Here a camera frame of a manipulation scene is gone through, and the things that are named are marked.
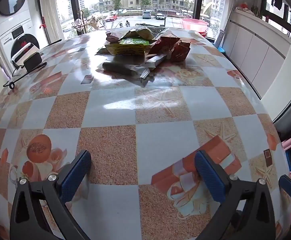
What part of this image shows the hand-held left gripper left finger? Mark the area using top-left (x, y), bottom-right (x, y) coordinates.
top-left (10, 150), bottom-right (92, 240)

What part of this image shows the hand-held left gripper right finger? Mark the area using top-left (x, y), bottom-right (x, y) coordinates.
top-left (194, 150), bottom-right (277, 240)

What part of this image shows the checkered printed tablecloth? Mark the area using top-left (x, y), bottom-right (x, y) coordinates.
top-left (0, 27), bottom-right (291, 240)

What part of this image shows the white snack packet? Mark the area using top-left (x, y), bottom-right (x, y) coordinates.
top-left (145, 55), bottom-right (167, 68)

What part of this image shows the red snack packet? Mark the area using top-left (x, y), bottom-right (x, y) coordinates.
top-left (147, 36), bottom-right (181, 57)
top-left (170, 41), bottom-right (191, 62)

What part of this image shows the white cabinet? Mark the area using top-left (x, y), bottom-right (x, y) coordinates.
top-left (217, 7), bottom-right (291, 98)

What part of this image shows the white chair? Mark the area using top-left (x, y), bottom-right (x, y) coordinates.
top-left (12, 42), bottom-right (39, 63)

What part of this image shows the yellow printed snack packet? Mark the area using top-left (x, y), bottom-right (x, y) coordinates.
top-left (105, 38), bottom-right (152, 56)

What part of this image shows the grey patterned board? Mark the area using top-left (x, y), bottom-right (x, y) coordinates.
top-left (215, 29), bottom-right (226, 48)

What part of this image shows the small brown snack packet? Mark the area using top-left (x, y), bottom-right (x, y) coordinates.
top-left (106, 31), bottom-right (122, 43)

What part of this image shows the pink plastic basin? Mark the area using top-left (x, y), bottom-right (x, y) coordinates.
top-left (181, 18), bottom-right (209, 30)

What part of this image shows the white washing machine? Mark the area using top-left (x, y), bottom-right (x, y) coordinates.
top-left (0, 17), bottom-right (46, 64)

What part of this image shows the olive green foil bag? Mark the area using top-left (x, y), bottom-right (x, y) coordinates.
top-left (120, 26), bottom-right (169, 42)

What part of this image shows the green plant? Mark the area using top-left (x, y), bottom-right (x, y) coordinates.
top-left (250, 4), bottom-right (264, 18)

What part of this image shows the red and white cloth bundle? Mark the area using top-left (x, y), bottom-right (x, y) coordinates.
top-left (235, 2), bottom-right (254, 12)

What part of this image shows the black power adapter with cable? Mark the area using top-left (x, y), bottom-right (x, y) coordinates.
top-left (2, 62), bottom-right (48, 89)

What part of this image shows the mop handle with red clip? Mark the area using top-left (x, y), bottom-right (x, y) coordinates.
top-left (40, 17), bottom-right (48, 39)

